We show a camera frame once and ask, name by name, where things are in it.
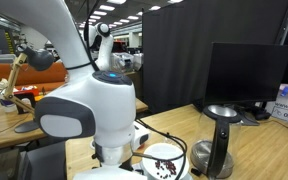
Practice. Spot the orange sofa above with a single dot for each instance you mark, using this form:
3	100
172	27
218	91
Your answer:
47	80

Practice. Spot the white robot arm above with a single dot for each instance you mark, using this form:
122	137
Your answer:
98	104

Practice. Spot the glass electric kettle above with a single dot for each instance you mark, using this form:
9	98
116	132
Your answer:
214	148

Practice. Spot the black computer monitor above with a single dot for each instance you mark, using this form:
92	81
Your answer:
245	73

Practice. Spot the white bowl with beans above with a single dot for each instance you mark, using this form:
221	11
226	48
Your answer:
163	165

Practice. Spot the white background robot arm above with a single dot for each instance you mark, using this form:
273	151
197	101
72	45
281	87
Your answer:
105	49

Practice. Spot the small clear glass dish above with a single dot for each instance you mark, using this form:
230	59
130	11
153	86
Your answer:
172	141

